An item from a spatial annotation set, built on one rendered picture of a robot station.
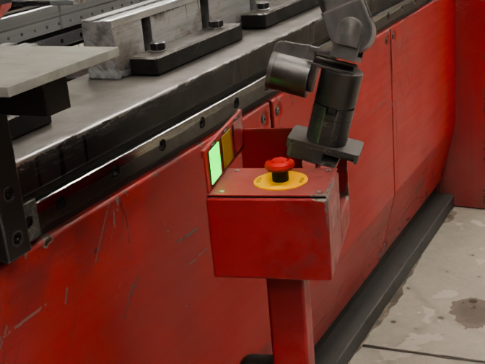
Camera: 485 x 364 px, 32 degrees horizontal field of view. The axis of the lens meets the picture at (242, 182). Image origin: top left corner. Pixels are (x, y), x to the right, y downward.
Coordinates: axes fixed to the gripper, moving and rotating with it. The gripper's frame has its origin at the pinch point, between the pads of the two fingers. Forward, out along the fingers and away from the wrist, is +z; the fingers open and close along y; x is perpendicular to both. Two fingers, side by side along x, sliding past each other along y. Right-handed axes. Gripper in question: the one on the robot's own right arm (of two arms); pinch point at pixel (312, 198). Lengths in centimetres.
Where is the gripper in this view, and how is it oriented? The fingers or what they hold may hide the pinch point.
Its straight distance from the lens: 124.4
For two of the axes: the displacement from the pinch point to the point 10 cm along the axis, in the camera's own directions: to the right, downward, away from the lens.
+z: -1.8, 9.0, 3.9
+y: -9.5, -2.6, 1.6
